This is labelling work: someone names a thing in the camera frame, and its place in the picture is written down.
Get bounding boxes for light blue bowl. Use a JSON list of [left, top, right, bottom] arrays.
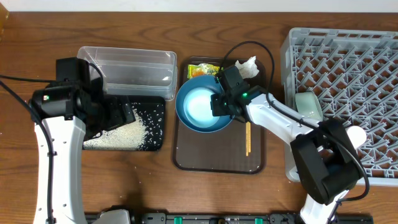
[[183, 87, 219, 128]]

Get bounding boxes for mint green cup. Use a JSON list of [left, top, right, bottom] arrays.
[[295, 92, 323, 121]]

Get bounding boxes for white pink cup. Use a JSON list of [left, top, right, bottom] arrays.
[[345, 126, 367, 149]]

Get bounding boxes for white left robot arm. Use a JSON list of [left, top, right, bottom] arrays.
[[30, 80, 134, 223]]

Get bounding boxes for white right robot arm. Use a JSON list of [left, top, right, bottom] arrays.
[[210, 86, 368, 223]]

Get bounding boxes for grey dishwasher rack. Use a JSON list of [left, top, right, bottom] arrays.
[[280, 28, 397, 187]]

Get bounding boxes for dark blue plate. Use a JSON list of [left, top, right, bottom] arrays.
[[175, 75, 233, 133]]

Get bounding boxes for crumpled white napkin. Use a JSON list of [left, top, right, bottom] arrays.
[[235, 56, 259, 79]]

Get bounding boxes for white rice pile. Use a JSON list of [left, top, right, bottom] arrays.
[[82, 102, 165, 151]]

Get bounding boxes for yellow green snack wrapper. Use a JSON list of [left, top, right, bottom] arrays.
[[187, 63, 220, 79]]

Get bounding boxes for black rectangular tray bin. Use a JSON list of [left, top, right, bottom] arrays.
[[81, 94, 167, 152]]

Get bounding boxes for dark brown serving tray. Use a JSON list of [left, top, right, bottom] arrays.
[[172, 56, 267, 175]]

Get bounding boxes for clear plastic bin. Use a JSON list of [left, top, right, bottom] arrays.
[[77, 46, 178, 101]]

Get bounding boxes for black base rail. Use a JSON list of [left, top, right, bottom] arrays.
[[85, 205, 374, 224]]

